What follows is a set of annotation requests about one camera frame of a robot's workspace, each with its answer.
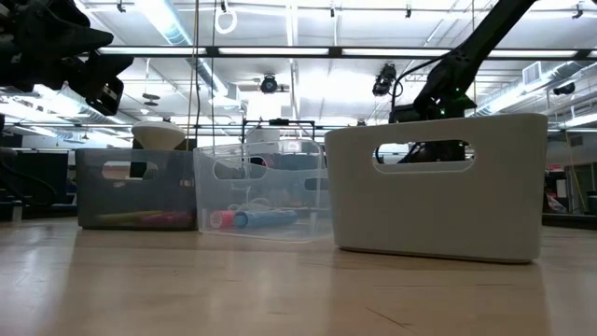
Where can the black frame beam with lights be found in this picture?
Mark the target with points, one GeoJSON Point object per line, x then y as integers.
{"type": "Point", "coordinates": [335, 51]}

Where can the yellow marker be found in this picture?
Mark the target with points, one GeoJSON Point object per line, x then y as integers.
{"type": "Point", "coordinates": [123, 217]}

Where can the blue marker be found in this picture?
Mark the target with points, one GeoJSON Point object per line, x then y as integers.
{"type": "Point", "coordinates": [266, 219]}

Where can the silver air duct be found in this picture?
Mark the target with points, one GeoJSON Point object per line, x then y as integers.
{"type": "Point", "coordinates": [555, 74]}
{"type": "Point", "coordinates": [172, 30]}
{"type": "Point", "coordinates": [51, 103]}

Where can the dark grey translucent bin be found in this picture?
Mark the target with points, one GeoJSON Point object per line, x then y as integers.
{"type": "Point", "coordinates": [135, 196]}

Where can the black rig-mounted camera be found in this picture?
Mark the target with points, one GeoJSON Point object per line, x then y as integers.
{"type": "Point", "coordinates": [383, 79]}
{"type": "Point", "coordinates": [269, 84]}

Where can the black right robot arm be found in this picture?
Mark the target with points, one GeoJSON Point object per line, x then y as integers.
{"type": "Point", "coordinates": [490, 32]}

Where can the black ceiling spotlight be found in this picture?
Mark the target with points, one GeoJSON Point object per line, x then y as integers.
{"type": "Point", "coordinates": [564, 88]}

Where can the red marker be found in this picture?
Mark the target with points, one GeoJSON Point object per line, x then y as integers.
{"type": "Point", "coordinates": [221, 219]}

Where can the light grey plastic bin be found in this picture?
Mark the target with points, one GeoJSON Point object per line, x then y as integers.
{"type": "Point", "coordinates": [438, 214]}

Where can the clear plastic bin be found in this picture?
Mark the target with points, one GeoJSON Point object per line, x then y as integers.
{"type": "Point", "coordinates": [261, 186]}

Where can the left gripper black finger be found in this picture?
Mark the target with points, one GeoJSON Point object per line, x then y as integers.
{"type": "Point", "coordinates": [79, 39]}
{"type": "Point", "coordinates": [105, 79]}

